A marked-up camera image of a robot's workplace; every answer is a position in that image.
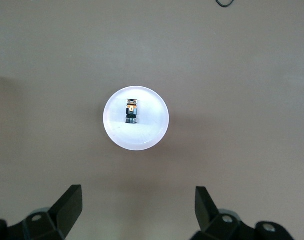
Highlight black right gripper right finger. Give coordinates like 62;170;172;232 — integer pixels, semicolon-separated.
190;186;295;240

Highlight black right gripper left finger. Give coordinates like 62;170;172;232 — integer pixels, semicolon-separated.
0;184;82;240

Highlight orange and black push-button switch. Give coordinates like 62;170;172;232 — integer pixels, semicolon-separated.
124;98;140;125

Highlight round pink plate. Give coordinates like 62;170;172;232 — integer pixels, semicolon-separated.
102;85;170;152

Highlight black looped cable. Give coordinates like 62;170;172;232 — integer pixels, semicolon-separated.
215;0;234;9

